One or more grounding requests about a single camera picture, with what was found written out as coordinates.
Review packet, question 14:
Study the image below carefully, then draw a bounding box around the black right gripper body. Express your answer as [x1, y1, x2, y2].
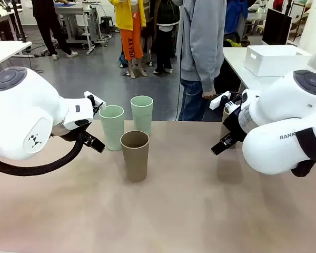
[222, 105, 247, 139]

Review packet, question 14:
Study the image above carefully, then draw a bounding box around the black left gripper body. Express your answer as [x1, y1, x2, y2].
[80, 129, 97, 148]

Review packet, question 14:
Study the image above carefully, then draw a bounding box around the brown cup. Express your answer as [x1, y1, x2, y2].
[220, 106, 238, 150]
[120, 131, 150, 183]

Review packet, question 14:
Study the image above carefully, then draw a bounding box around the light green cup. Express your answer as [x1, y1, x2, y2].
[98, 105, 125, 151]
[130, 95, 154, 137]

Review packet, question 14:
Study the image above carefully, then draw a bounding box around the white plastic basket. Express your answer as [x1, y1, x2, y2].
[243, 44, 313, 77]

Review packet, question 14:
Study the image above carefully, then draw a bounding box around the person's left forearm gray sleeve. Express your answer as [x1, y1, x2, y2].
[197, 50, 224, 92]

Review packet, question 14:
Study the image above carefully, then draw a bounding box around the person's left hand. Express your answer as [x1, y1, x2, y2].
[201, 88, 216, 100]

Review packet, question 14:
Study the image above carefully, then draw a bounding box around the long white table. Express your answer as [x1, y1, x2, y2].
[222, 46, 316, 92]

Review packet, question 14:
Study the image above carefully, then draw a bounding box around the person in gray hoodie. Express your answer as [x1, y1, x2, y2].
[175, 0, 227, 122]

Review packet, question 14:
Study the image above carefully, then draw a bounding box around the black monitor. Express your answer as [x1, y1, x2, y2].
[261, 7, 293, 46]

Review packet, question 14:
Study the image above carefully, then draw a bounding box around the person in blue jacket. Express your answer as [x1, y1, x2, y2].
[224, 0, 250, 44]

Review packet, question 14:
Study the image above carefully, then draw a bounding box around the person in black dress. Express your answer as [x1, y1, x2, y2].
[147, 0, 181, 74]

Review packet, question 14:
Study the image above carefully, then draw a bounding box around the dark metal stool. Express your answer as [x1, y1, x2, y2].
[100, 15, 114, 34]

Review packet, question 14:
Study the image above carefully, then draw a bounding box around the white side table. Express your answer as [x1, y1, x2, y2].
[0, 41, 33, 71]

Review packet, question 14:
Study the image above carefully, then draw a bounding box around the person in yellow jacket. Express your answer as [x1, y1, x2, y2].
[107, 0, 148, 79]

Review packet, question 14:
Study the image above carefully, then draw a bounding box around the person in black clothes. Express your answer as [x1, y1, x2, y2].
[31, 0, 79, 61]

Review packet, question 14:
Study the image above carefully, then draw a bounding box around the gray workshop desk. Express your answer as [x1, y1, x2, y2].
[54, 1, 108, 55]

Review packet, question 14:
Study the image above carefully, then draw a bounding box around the black stand pole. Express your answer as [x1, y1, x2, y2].
[12, 0, 27, 43]

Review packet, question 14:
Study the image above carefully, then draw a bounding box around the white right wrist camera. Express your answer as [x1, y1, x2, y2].
[209, 91, 243, 111]

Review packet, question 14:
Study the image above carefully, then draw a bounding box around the black strap on right arm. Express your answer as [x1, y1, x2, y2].
[295, 128, 316, 162]

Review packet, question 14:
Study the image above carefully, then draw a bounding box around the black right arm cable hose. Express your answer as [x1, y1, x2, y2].
[291, 159, 316, 178]

